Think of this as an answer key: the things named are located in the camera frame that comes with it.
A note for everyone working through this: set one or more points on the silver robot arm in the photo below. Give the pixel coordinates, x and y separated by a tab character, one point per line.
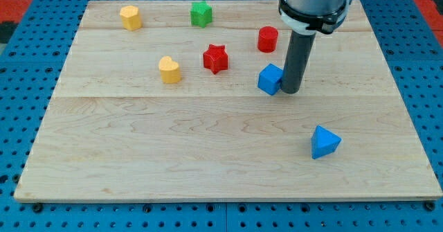
315	7

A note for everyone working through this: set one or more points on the red star block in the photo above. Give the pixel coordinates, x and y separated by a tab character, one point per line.
216	58

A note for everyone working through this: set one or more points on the blue triangle block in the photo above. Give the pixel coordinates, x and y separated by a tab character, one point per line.
323	142

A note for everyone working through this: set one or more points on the green star block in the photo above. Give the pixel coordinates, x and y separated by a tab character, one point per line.
201	14

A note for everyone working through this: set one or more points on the yellow heart block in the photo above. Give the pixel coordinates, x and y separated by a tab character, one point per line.
169	70

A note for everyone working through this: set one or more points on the red cylinder block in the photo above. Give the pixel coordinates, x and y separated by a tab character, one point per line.
267	39

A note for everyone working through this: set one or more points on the blue cube block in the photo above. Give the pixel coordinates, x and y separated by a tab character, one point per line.
269	79

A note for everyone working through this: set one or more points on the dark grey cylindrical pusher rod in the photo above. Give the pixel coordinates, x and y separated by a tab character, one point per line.
298	52

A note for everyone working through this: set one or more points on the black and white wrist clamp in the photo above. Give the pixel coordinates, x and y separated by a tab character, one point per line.
305	24

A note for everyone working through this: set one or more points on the light wooden board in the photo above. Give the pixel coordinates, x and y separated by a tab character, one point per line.
113	132

